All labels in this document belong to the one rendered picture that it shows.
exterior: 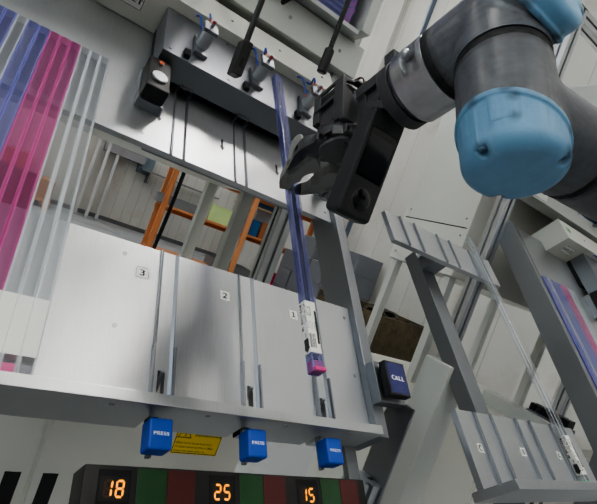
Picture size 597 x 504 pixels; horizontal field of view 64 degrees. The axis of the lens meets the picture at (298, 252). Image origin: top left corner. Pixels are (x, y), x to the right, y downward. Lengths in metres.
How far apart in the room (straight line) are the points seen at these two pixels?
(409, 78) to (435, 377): 0.58
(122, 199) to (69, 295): 9.78
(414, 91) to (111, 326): 0.38
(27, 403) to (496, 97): 0.46
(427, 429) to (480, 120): 0.65
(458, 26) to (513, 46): 0.07
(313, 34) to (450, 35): 0.66
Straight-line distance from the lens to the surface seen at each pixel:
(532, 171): 0.37
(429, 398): 0.91
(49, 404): 0.51
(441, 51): 0.46
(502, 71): 0.39
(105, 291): 0.56
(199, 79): 0.85
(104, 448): 0.90
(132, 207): 10.35
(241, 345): 0.60
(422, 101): 0.48
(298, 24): 1.08
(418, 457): 0.93
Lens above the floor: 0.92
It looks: 1 degrees down
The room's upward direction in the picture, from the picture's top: 21 degrees clockwise
